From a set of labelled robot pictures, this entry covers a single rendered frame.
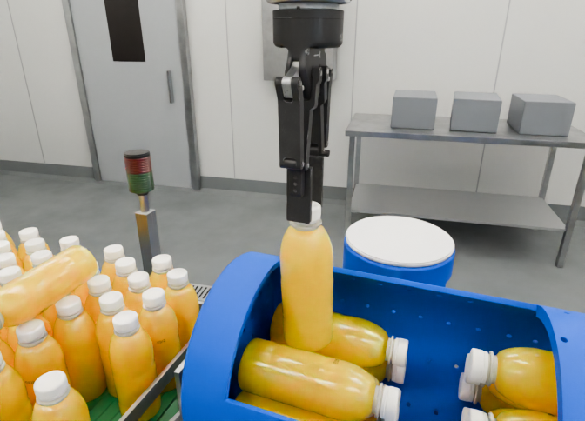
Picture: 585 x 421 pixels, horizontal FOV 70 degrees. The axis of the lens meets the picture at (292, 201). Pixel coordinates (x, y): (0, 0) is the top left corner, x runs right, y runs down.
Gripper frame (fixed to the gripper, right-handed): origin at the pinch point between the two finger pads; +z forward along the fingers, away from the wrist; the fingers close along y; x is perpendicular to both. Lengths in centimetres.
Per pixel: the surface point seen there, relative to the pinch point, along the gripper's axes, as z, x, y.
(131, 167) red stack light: 13, 56, 32
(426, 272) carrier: 35, -15, 45
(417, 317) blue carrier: 24.2, -15.0, 12.5
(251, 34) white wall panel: -15, 159, 316
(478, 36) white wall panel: -14, -28, 339
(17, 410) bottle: 34, 39, -17
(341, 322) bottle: 21.8, -4.6, 4.1
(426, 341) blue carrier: 28.5, -16.9, 12.5
